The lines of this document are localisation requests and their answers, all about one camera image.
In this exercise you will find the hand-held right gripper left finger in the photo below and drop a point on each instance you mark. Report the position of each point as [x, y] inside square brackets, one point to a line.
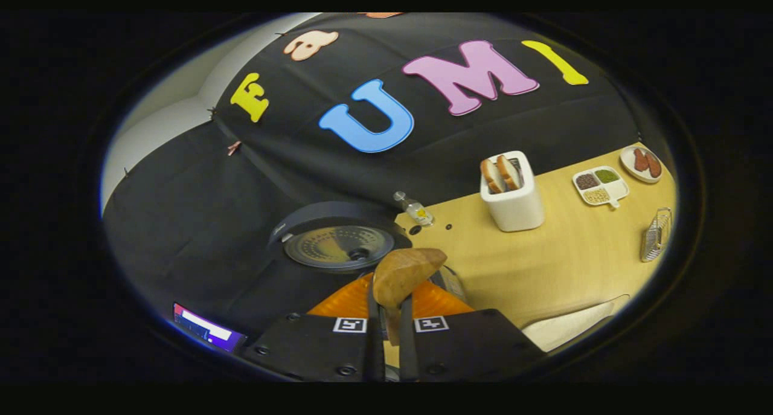
[374, 354]

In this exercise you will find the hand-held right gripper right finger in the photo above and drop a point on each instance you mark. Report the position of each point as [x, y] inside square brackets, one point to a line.
[409, 354]

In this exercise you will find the wooden spoon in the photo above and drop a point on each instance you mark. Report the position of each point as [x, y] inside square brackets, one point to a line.
[404, 270]

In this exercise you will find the dark rice cooker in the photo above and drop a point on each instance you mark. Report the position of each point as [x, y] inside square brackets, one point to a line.
[338, 246]

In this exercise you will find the small clear bottle yellow label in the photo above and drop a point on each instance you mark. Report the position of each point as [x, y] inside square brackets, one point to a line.
[416, 211]

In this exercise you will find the glowing screen device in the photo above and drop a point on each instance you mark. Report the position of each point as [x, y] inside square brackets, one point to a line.
[205, 329]

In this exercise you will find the white toaster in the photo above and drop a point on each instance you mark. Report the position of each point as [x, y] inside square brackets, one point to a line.
[516, 212]

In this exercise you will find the toasted bread slice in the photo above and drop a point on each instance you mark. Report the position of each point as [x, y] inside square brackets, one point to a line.
[510, 172]
[492, 176]

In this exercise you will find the black backdrop cloth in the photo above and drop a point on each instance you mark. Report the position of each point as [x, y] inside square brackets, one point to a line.
[181, 221]

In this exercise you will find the copper backdrop clip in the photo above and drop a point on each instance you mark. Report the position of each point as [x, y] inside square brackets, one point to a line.
[234, 148]

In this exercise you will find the white divided grain dish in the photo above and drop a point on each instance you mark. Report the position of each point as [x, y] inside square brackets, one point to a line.
[616, 188]

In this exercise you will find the white round plate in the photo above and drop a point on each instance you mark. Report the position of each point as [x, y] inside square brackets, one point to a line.
[628, 164]

